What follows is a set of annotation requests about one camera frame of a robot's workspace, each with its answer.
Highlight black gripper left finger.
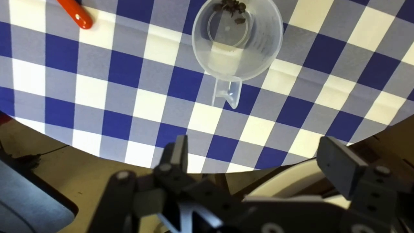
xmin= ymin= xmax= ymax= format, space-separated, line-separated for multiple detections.
xmin=89 ymin=135 xmax=236 ymax=233

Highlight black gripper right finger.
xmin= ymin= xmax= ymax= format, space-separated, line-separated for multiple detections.
xmin=315 ymin=136 xmax=414 ymax=233

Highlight clear plastic measuring cup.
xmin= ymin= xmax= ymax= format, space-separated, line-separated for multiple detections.
xmin=190 ymin=0 xmax=284 ymax=111

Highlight few coffee beans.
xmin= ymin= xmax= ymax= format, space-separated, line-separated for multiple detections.
xmin=211 ymin=0 xmax=248 ymax=25

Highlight blue white checkered tablecloth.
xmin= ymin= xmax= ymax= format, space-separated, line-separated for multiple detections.
xmin=0 ymin=0 xmax=414 ymax=175

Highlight grey rounded object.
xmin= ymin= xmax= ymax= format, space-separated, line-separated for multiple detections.
xmin=0 ymin=160 xmax=80 ymax=233

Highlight red handled metal spoon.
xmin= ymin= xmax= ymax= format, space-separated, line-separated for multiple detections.
xmin=57 ymin=0 xmax=94 ymax=32

